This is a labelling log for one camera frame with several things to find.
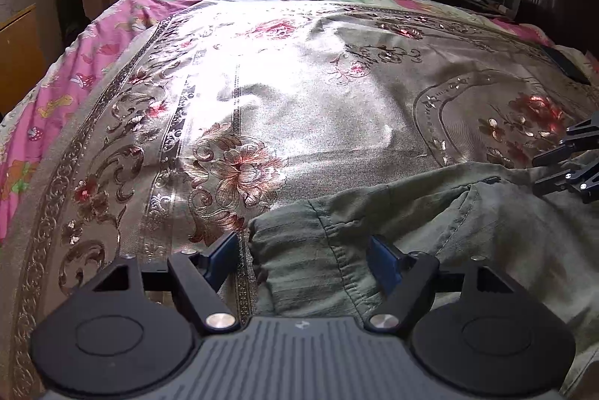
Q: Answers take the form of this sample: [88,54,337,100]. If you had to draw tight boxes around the floral satin bedspread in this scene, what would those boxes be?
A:
[1,0,598,399]

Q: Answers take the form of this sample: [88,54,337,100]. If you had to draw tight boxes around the wooden cabinet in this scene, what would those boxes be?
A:
[0,4,45,115]

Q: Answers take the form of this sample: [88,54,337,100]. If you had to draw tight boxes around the dark wooden headboard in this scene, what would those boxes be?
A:
[516,0,599,56]

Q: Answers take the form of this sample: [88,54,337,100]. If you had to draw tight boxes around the olive green pants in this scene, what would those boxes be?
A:
[249,163,598,399]

